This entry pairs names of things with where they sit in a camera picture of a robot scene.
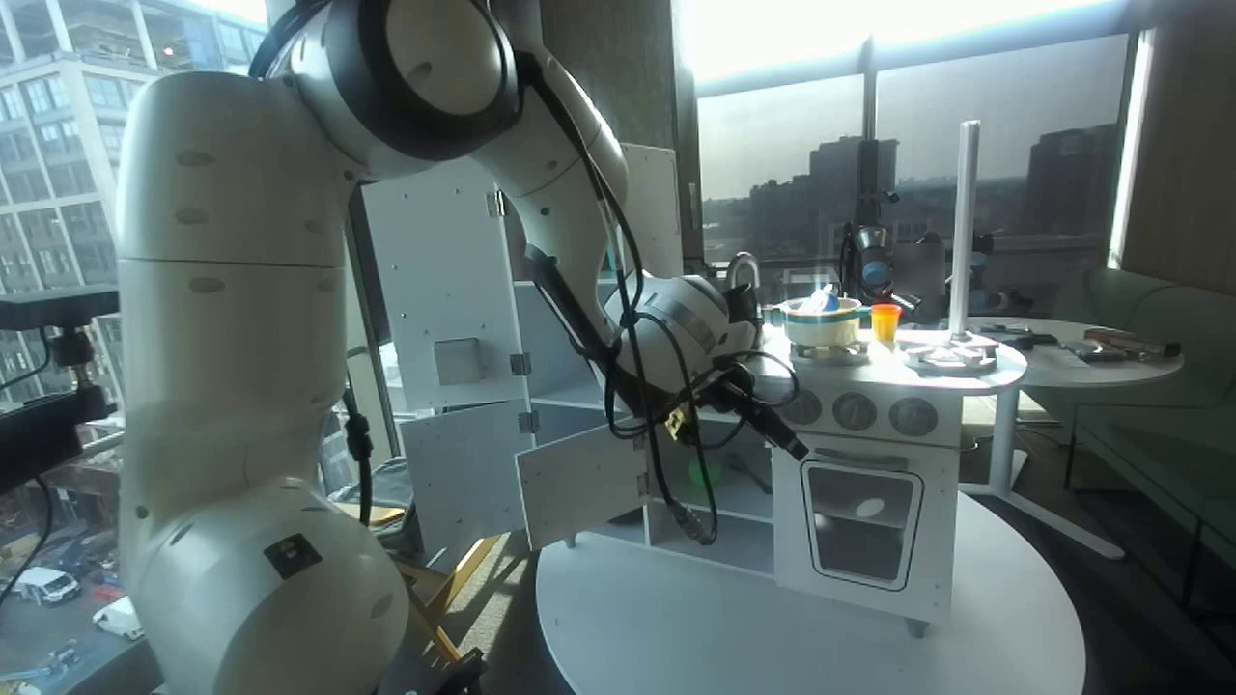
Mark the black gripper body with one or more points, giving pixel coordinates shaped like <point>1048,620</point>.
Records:
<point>739,391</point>

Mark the white oven door with window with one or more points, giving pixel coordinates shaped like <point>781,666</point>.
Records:
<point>790,543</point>

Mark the short white fridge door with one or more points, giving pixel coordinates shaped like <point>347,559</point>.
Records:
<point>459,478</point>

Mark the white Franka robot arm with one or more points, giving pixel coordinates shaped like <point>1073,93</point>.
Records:
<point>232,321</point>

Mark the grey oven knob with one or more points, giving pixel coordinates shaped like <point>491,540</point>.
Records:
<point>854,411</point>
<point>912,416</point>
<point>809,406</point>

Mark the white toy pot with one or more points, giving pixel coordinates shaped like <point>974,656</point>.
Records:
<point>826,332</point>

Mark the white toy kitchen unit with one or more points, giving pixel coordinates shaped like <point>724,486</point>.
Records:
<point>889,386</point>

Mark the silver toy faucet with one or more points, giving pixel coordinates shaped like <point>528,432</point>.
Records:
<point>743,267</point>

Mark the small orange translucent cup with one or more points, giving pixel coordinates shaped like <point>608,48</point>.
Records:
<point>885,325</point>

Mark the white plate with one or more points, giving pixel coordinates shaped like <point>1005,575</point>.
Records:
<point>953,359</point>

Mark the white upright pole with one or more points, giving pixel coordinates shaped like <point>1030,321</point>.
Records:
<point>969,218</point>

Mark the white round side table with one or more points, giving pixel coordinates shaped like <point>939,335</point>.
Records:
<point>1093,373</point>

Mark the wooden folding chair black fabric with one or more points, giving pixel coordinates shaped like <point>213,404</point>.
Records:
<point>470,566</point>

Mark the dark flat tray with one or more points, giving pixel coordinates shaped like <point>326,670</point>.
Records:
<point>1128,347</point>

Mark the green box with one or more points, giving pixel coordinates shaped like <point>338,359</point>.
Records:
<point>1159,438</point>

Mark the black camera on stand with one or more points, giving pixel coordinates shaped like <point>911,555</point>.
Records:
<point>873,272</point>

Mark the black camera rig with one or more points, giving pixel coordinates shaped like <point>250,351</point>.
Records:
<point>53,425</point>

